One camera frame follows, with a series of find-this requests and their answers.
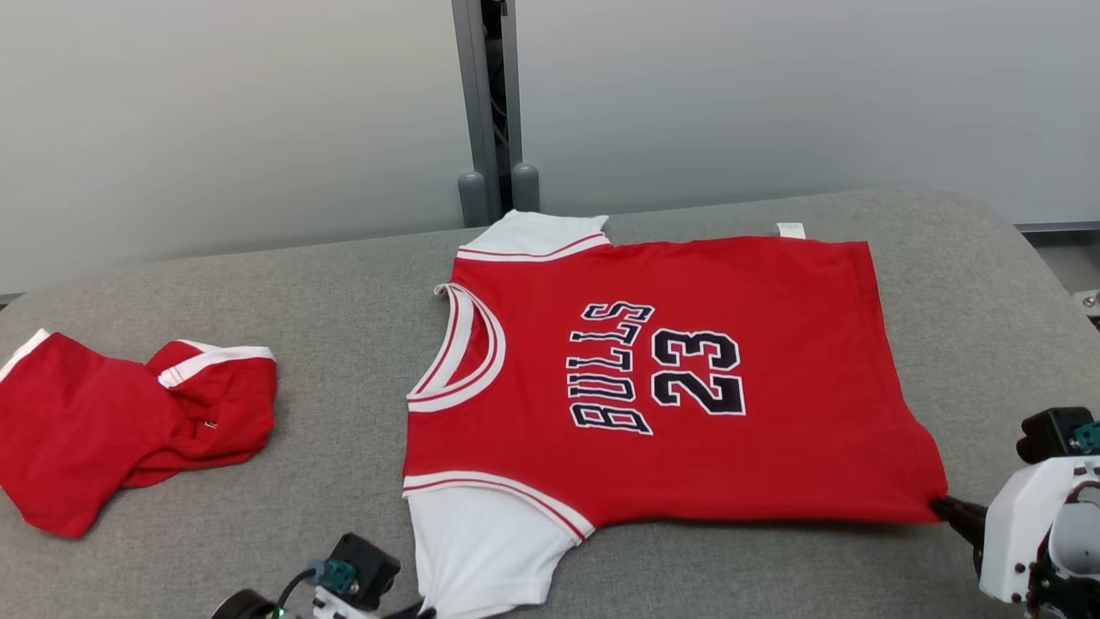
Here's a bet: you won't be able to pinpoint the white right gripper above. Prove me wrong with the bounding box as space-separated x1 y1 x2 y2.
931 456 1100 603

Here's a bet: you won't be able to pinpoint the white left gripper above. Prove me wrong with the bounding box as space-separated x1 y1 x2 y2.
309 587 437 619

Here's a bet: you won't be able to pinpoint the red Bulls 23 jersey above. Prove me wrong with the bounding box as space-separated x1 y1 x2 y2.
402 211 949 619

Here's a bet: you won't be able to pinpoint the red Bulls 23 shorts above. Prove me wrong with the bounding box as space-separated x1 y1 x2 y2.
0 329 278 539

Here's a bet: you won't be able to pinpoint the grey fabric sofa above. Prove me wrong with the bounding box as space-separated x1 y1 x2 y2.
0 187 1100 619

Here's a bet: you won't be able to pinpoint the black left cable teal plug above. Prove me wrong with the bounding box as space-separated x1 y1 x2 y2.
273 559 358 618

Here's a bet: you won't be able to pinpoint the grey partition post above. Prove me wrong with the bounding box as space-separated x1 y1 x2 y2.
451 0 541 229

